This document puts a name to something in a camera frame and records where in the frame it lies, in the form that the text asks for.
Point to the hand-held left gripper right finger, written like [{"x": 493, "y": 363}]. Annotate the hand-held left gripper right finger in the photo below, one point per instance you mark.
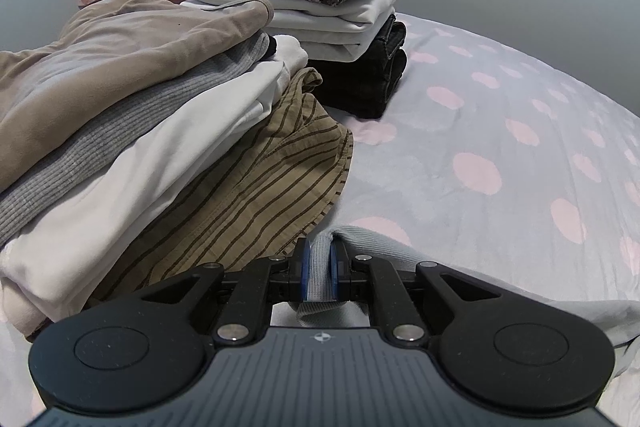
[{"x": 336, "y": 273}]

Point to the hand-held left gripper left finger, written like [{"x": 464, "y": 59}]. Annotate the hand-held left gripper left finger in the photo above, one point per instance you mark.
[{"x": 302, "y": 273}]

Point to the light blue garment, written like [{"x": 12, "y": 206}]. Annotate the light blue garment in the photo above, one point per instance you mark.
[{"x": 320, "y": 284}]

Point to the olive striped shirt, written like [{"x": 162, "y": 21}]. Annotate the olive striped shirt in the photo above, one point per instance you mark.
[{"x": 260, "y": 187}]

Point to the folded black jeans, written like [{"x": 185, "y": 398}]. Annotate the folded black jeans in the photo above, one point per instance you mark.
[{"x": 365, "y": 82}]

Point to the grey bedsheet with pink dots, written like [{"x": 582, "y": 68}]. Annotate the grey bedsheet with pink dots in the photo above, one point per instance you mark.
[{"x": 500, "y": 132}]

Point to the folded white garment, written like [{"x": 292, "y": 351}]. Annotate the folded white garment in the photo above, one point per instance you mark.
[
  {"x": 340, "y": 42},
  {"x": 350, "y": 9}
]

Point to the grey ribbed sweater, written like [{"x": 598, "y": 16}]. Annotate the grey ribbed sweater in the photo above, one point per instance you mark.
[{"x": 125, "y": 122}]

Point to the beige velvet garment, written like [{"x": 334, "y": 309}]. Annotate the beige velvet garment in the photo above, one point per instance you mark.
[{"x": 115, "y": 57}]

